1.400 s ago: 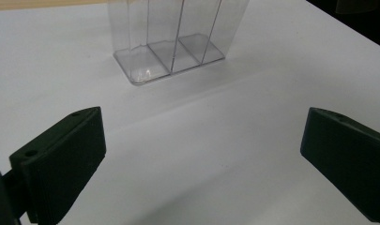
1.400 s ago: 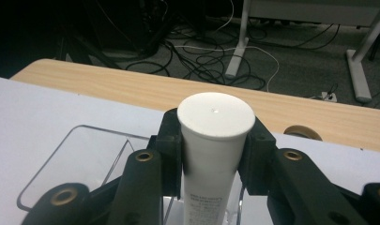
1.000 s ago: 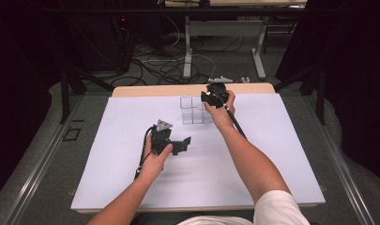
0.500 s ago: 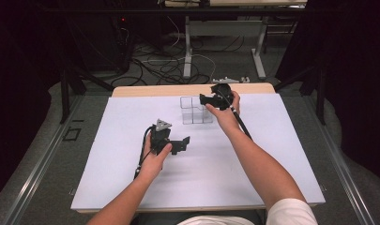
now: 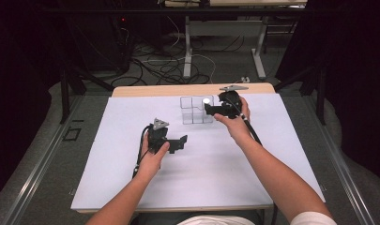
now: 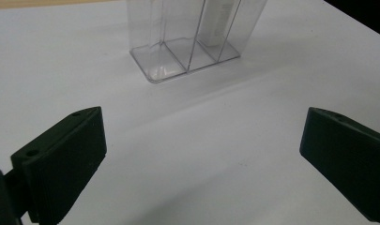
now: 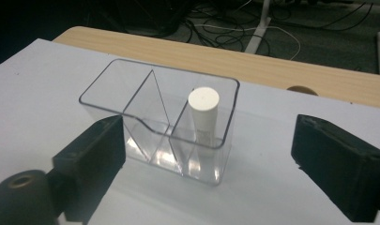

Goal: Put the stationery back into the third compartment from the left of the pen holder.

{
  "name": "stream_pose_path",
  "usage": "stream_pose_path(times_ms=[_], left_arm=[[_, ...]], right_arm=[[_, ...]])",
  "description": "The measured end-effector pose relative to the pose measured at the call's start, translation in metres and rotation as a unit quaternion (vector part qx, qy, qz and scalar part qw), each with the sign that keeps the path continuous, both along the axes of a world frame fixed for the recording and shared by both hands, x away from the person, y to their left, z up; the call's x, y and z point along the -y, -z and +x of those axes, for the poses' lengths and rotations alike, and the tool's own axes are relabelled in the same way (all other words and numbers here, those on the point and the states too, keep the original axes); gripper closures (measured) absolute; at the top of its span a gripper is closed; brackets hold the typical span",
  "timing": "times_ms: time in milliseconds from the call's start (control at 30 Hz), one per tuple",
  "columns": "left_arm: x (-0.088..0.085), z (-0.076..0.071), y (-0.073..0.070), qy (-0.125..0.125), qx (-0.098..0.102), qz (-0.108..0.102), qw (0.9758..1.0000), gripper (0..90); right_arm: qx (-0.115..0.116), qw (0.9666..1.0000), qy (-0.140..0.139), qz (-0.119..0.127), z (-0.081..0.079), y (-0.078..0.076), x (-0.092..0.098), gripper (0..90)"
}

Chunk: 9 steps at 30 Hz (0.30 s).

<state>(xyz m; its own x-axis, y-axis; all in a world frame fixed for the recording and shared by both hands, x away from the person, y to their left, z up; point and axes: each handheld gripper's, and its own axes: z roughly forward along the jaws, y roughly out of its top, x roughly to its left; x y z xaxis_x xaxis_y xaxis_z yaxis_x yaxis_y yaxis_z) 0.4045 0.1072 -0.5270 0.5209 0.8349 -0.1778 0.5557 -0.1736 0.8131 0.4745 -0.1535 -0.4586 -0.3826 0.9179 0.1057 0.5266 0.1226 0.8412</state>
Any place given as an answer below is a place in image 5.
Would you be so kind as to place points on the person's right hand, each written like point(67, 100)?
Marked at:
point(236, 123)

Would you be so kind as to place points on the white desk frame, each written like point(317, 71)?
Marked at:
point(188, 47)

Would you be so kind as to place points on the person's white shirt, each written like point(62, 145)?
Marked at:
point(215, 220)

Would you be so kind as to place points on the person's left hand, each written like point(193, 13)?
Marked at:
point(151, 161)

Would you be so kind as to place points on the black computer tower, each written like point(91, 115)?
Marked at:
point(120, 43)

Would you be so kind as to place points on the white power plug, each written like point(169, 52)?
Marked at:
point(245, 79)

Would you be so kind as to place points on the black metal stand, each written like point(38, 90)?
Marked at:
point(320, 90)
point(65, 93)

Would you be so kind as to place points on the aluminium floor rail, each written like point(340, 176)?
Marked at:
point(341, 168)
point(37, 168)

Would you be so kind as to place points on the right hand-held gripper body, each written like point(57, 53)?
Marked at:
point(231, 104)

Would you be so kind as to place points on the white table mat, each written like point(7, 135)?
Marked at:
point(203, 175)

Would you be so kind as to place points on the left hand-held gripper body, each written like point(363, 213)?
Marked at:
point(158, 137)

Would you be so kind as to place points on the clear acrylic organizer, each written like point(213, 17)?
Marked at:
point(194, 111)

